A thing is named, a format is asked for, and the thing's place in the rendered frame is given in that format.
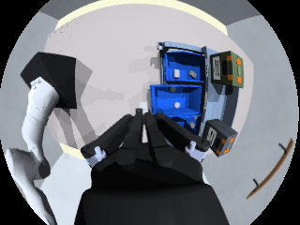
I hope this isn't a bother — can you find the black tool case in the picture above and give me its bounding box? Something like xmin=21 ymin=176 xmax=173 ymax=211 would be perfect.
xmin=202 ymin=119 xmax=238 ymax=157

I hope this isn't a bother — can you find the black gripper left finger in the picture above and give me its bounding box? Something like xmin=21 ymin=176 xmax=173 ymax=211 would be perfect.
xmin=81 ymin=102 xmax=144 ymax=172

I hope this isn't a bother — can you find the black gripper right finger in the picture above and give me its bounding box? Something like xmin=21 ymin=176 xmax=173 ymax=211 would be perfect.
xmin=143 ymin=102 xmax=211 ymax=170

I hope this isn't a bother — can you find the dark grey shelf rack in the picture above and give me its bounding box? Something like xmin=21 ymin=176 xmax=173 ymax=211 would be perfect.
xmin=157 ymin=41 xmax=240 ymax=137

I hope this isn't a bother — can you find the blue open-front bin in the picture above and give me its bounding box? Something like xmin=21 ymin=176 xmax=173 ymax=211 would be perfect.
xmin=162 ymin=51 xmax=205 ymax=83
xmin=150 ymin=84 xmax=202 ymax=117
xmin=170 ymin=110 xmax=203 ymax=136

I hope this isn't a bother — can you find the dark green tool case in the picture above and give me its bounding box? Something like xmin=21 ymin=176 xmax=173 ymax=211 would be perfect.
xmin=210 ymin=51 xmax=244 ymax=89

